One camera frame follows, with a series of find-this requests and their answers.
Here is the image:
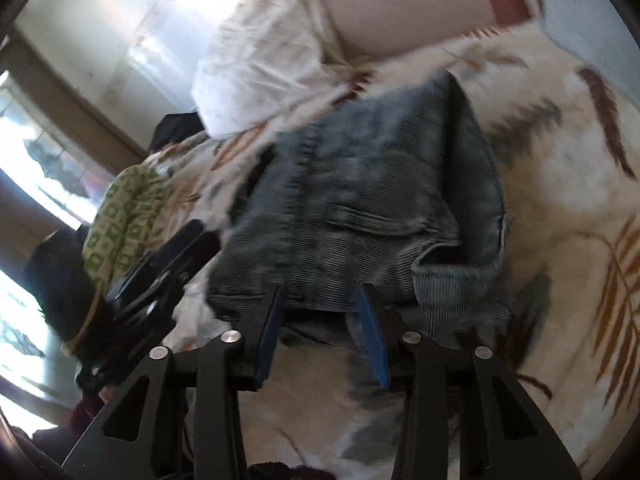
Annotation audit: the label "pink padded bolster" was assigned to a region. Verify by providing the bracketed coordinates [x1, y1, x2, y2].
[320, 0, 546, 58]

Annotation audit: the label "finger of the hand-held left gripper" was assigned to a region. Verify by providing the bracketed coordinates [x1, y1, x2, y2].
[150, 220, 221, 286]
[107, 260, 191, 323]

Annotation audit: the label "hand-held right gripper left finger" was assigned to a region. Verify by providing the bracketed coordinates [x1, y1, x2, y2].
[62, 284, 286, 480]

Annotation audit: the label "leaf print bedspread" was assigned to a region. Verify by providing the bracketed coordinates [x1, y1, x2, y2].
[145, 25, 640, 480]

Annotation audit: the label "glass window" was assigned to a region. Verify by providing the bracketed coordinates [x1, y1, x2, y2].
[0, 70, 103, 233]

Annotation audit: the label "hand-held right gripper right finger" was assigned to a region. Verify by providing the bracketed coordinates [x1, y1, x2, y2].
[355, 282, 583, 480]

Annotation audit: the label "light blue quilted blanket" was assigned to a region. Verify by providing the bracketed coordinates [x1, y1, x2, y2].
[542, 0, 640, 86]

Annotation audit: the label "brown door frame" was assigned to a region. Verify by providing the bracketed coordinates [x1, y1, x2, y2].
[0, 25, 148, 161]

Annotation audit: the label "white patterned pillow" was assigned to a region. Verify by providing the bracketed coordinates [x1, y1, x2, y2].
[192, 0, 351, 138]

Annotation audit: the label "dark cloth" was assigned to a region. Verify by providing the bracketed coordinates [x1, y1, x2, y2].
[147, 112, 208, 153]

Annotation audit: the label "green patterned cloth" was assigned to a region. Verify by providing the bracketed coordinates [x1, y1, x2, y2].
[82, 166, 173, 286]

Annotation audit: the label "blue acid-wash denim pants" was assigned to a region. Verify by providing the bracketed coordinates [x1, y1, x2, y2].
[207, 70, 513, 351]

